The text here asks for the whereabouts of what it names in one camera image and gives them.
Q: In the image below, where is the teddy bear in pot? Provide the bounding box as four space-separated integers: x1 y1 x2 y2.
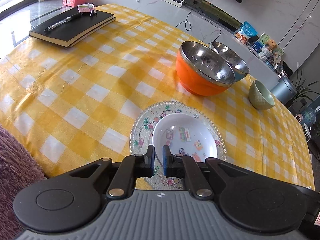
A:
259 38 277 58

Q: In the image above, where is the clear glass sticker plate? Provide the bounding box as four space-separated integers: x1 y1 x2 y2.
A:
130 101 227 190

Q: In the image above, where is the green ceramic bowl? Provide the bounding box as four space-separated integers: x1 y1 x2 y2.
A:
248 80 275 110

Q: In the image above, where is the orange steel bowl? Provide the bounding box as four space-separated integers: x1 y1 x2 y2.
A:
176 41 236 96

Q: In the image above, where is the blue steel bowl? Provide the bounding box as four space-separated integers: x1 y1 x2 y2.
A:
210 41 249 82

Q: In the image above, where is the black power cable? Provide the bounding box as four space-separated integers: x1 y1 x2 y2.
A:
175 3 222 46

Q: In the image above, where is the small white sticker plate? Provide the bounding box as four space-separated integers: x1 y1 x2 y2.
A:
152 113 218 165

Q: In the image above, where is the blue snack bag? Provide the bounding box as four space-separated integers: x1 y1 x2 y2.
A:
234 21 258 44

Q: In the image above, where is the black pen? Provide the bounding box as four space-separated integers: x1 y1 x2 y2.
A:
44 12 82 33

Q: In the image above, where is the pink tag key chain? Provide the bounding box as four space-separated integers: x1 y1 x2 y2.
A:
77 3 97 17

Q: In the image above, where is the potted long leaf plant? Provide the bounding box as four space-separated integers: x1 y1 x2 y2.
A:
286 63 319 108

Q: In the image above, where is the black notebook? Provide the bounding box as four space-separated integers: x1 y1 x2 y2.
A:
29 8 116 47

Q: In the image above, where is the grey metal trash bin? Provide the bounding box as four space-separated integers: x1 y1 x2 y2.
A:
271 76 297 105

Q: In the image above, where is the yellow checked tablecloth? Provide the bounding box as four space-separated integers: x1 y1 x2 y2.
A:
1 4 315 187

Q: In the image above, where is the blue water jug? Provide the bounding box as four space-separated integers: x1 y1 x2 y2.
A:
301 107 317 127

